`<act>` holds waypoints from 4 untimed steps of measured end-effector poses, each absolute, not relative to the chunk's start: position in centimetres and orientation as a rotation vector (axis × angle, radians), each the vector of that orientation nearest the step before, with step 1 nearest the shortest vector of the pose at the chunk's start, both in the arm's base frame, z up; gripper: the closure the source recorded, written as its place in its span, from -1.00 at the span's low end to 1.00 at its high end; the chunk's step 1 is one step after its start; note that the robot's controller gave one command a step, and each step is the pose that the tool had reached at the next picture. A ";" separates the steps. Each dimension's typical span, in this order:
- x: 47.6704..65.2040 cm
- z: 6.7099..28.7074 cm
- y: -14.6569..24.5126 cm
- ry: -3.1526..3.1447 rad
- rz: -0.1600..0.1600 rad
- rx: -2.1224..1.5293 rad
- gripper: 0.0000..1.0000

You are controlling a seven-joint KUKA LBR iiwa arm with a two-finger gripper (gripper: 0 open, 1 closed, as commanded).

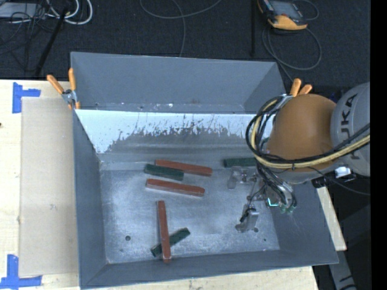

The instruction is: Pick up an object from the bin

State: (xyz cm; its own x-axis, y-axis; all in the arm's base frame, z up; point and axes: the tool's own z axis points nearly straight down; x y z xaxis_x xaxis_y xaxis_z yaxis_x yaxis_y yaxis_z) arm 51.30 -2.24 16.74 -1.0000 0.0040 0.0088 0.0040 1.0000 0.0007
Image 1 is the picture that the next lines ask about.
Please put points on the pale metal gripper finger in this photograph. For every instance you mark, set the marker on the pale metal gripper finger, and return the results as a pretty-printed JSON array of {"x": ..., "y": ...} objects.
[
  {"x": 250, "y": 220},
  {"x": 239, "y": 177}
]

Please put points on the dark green flat block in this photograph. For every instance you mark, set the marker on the dark green flat block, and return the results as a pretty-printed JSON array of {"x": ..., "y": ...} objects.
[
  {"x": 239, "y": 162},
  {"x": 163, "y": 172},
  {"x": 180, "y": 236}
]

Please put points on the red-brown flat block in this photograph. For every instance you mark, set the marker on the red-brown flat block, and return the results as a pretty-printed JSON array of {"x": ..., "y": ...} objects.
[
  {"x": 184, "y": 167},
  {"x": 163, "y": 231},
  {"x": 175, "y": 187}
]

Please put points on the grey metal bin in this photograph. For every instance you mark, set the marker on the grey metal bin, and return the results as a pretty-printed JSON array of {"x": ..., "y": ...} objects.
[{"x": 136, "y": 213}]

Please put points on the pale flat board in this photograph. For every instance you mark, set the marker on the pale flat board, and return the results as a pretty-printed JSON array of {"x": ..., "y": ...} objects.
[{"x": 45, "y": 186}]

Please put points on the black cylinder on white bracket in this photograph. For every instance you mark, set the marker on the black cylinder on white bracket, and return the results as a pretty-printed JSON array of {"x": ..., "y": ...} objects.
[{"x": 332, "y": 180}]

